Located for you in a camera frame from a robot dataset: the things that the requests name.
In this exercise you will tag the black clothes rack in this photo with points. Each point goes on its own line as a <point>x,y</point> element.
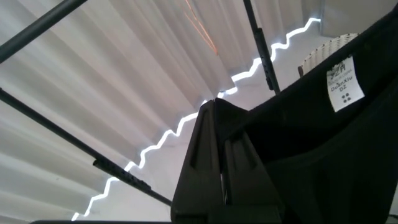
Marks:
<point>62,132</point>

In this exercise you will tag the black short-sleeved shirt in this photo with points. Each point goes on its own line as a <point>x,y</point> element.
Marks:
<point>311,140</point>

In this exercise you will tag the white laundry basket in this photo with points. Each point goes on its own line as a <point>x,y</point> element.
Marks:
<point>323,51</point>

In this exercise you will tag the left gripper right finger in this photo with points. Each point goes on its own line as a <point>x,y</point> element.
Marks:
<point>248,186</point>

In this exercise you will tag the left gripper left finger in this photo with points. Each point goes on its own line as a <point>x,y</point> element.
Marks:
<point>199,180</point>

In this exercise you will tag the white curtain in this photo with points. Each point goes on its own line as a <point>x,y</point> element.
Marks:
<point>124,77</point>

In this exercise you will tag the pink clothes hanger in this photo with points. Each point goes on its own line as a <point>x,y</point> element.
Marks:
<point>214,49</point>

